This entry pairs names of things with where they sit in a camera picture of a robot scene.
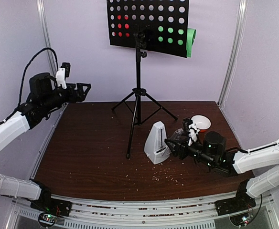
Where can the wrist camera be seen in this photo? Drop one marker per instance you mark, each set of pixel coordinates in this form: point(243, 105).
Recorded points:
point(63, 73)
point(190, 131)

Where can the green paper sheet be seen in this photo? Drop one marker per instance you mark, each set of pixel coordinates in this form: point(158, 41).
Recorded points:
point(191, 34)

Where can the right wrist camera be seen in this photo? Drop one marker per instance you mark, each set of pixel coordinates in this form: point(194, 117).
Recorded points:
point(190, 131)

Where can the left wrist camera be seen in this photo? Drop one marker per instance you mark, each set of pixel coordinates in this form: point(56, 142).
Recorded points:
point(63, 73)

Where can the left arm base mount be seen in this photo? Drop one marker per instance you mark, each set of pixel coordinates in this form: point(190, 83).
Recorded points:
point(56, 207)

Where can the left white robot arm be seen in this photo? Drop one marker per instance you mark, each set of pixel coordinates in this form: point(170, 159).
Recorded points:
point(47, 94)

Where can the clear plastic metronome cover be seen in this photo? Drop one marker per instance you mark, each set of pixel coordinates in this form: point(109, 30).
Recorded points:
point(178, 135)

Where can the grey metronome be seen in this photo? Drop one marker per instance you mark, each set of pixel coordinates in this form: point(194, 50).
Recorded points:
point(155, 148)

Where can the aluminium front rail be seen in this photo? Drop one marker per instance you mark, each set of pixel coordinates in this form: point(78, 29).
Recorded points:
point(187, 213)

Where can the aluminium frame post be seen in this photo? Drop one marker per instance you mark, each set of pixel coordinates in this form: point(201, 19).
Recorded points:
point(50, 54)
point(237, 42)

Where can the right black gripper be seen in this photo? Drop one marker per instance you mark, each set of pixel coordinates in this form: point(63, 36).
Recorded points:
point(181, 148)

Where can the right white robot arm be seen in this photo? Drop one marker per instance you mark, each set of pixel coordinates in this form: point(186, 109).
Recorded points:
point(234, 161)

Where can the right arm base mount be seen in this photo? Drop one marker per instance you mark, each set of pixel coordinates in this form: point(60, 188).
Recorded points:
point(233, 205)

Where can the left aluminium frame post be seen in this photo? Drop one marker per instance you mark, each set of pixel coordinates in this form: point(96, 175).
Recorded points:
point(50, 54)

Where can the orange and white bowl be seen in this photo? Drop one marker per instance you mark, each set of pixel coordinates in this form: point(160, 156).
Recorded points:
point(202, 122)

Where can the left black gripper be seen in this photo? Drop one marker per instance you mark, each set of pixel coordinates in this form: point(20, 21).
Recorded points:
point(80, 96)

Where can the right aluminium frame post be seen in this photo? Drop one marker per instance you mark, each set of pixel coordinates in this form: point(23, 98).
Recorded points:
point(237, 42)

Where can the black perforated music stand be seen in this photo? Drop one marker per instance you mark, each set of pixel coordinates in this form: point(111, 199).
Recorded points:
point(147, 25)

